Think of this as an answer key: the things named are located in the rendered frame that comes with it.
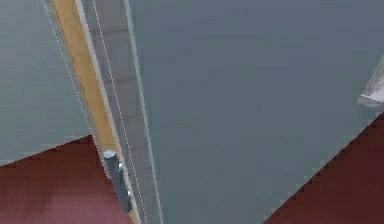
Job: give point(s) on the pale grey slanted object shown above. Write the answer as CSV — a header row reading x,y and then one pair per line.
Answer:
x,y
375,90

